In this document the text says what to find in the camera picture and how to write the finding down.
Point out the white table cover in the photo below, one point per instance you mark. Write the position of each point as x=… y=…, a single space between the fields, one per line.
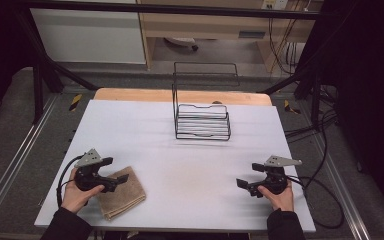
x=186 y=166

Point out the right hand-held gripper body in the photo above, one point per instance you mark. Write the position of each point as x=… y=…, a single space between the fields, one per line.
x=275 y=180

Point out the white power strip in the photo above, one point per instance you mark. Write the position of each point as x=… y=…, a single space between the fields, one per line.
x=275 y=4

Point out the person's left hand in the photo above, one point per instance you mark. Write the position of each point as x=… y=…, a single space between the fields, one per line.
x=73 y=196

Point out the aluminium rail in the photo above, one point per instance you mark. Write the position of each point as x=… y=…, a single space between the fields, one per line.
x=343 y=193
x=13 y=160

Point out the black metal frame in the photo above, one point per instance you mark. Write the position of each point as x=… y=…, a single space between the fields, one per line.
x=40 y=76

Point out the office chair base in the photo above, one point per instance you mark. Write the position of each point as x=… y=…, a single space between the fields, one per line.
x=181 y=41

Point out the brown towel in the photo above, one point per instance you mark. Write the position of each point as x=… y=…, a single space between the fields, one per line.
x=123 y=196

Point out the white cabinet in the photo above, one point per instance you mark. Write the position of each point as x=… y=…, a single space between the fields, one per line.
x=90 y=36

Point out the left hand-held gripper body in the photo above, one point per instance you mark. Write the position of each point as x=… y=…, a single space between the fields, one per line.
x=88 y=176

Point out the person's right hand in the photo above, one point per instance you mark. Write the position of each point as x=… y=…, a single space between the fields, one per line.
x=281 y=200

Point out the yellow black striped tape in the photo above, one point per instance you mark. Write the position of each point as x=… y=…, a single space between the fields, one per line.
x=75 y=102
x=290 y=107

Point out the light wooden desk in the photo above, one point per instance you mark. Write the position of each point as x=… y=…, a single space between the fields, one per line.
x=213 y=26

